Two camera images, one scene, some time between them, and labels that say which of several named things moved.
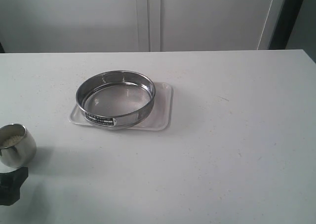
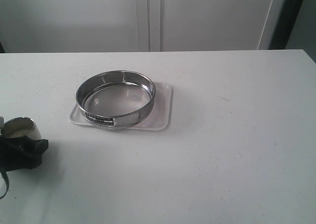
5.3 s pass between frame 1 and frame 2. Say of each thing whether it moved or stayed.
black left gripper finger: moved
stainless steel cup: moved
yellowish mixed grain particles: moved
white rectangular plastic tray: stayed
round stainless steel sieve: stayed
